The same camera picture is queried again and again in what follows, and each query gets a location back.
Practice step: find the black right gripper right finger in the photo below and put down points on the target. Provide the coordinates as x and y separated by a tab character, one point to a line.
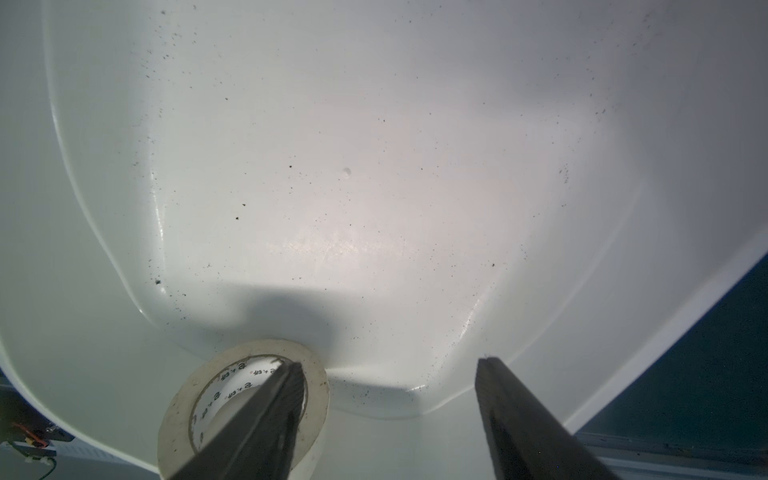
525	440

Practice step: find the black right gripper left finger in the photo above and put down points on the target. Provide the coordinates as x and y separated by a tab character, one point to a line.
259	441

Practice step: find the cream tape roll front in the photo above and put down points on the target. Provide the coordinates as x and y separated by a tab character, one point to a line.
215	391

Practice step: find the cream plastic storage box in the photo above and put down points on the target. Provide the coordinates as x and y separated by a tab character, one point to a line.
403	187

